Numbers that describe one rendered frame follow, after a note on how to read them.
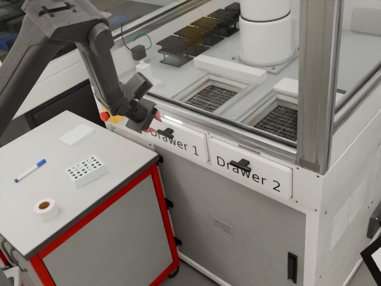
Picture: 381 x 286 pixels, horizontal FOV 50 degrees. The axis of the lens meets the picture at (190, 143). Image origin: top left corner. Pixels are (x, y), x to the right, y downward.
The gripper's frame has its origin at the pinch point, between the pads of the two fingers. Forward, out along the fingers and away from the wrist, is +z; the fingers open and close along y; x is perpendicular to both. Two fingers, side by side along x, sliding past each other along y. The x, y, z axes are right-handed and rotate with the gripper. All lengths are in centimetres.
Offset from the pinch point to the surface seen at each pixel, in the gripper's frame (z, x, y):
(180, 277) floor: 82, 14, -55
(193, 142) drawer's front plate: 12.2, -7.2, 0.9
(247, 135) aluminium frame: 5.0, -28.4, 8.2
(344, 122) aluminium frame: 7, -52, 21
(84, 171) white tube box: 4.8, 24.7, -24.7
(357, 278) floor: 110, -53, -16
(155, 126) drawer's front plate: 12.2, 11.0, 1.0
